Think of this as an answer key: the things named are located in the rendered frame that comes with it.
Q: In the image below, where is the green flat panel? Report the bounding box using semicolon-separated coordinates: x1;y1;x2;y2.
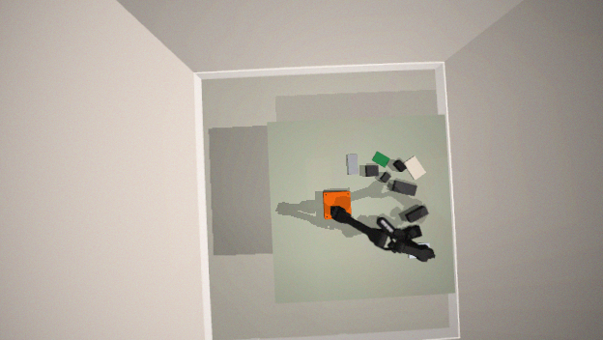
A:
372;151;390;168

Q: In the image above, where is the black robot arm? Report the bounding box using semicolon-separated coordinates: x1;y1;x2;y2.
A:
330;206;436;262

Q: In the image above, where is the dark grey switch panel with green rocker switches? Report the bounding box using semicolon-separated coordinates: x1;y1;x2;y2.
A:
377;217;395;240

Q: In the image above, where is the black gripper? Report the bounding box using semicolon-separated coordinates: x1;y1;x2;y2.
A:
387;226;416;253

